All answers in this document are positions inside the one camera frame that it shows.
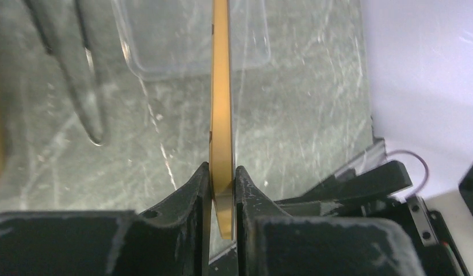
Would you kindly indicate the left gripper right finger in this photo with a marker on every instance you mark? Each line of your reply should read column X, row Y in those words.
column 272, row 242

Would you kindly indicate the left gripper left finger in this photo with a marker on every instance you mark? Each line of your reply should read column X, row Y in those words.
column 170, row 238

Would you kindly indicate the square silver metal lid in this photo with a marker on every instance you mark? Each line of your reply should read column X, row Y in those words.
column 221, row 152

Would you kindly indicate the clear plastic tray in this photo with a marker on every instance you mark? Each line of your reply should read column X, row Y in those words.
column 169, row 39

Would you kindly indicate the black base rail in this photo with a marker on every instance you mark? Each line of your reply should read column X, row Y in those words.
column 367, row 196

